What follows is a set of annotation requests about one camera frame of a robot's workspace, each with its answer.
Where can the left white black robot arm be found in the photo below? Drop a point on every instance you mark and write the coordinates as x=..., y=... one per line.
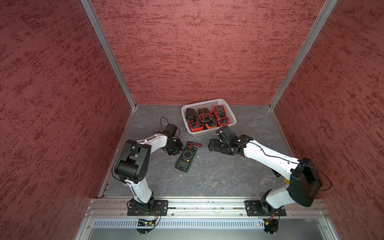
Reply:
x=132, y=163

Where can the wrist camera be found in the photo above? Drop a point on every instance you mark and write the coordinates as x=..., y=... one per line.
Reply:
x=226, y=135
x=171, y=130

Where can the white plastic basket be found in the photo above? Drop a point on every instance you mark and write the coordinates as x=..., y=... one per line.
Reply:
x=210, y=104

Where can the orange multimeter sideways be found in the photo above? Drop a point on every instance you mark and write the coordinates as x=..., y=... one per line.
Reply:
x=211, y=124

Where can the black remote-like device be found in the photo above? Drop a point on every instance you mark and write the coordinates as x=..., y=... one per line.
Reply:
x=276, y=173

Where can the small black multimeter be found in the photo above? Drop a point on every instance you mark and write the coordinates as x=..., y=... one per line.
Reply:
x=204, y=116

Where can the red multimeter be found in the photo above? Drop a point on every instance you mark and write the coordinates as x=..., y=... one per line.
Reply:
x=196, y=127

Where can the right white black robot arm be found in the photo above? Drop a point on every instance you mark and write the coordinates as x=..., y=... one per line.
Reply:
x=304, y=179

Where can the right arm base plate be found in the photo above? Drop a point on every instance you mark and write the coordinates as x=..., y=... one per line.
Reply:
x=262, y=209

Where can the red clamp meter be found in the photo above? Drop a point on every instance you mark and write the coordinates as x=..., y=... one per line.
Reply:
x=221, y=116

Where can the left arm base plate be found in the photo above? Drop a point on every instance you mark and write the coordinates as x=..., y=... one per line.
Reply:
x=152, y=208

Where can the dark green multimeter top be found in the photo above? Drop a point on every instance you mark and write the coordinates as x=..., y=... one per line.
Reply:
x=187, y=156

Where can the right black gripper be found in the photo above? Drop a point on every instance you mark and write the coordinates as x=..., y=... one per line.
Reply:
x=216, y=148

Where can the black small device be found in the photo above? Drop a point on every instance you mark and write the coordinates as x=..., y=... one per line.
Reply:
x=190, y=115

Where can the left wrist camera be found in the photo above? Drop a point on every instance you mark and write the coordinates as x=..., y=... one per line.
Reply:
x=171, y=130

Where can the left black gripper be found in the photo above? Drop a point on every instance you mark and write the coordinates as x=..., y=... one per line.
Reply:
x=180, y=147

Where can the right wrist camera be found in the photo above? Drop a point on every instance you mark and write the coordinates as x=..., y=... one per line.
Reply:
x=226, y=135

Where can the aluminium front rail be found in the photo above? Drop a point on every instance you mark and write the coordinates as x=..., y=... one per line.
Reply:
x=202, y=207

